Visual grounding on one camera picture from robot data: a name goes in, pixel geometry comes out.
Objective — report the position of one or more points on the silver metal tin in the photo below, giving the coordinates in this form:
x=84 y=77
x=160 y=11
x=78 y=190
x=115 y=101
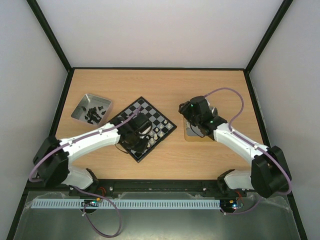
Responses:
x=89 y=101

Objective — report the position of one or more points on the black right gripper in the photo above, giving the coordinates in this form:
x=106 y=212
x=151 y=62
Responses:
x=186 y=111

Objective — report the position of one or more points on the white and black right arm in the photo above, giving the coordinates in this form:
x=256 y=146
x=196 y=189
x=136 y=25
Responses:
x=268 y=172

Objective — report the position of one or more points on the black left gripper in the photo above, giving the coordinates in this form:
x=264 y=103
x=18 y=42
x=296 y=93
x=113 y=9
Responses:
x=141 y=149

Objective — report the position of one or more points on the pile of black chess pieces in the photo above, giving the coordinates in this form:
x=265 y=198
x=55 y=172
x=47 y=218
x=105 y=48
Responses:
x=93 y=115

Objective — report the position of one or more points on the black enclosure frame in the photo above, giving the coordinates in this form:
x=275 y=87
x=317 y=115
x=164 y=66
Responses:
x=52 y=52

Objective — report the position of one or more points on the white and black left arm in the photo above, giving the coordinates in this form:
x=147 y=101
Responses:
x=53 y=163

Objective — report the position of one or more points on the gold-rimmed metal tin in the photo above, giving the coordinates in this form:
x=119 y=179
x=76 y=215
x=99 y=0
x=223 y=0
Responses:
x=197 y=132

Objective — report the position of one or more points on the black and white chessboard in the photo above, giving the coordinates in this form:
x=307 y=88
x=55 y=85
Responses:
x=141 y=125

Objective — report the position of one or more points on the light blue slotted cable duct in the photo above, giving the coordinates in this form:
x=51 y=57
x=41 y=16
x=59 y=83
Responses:
x=128 y=204

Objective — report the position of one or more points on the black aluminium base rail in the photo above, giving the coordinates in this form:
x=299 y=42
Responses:
x=205 y=188

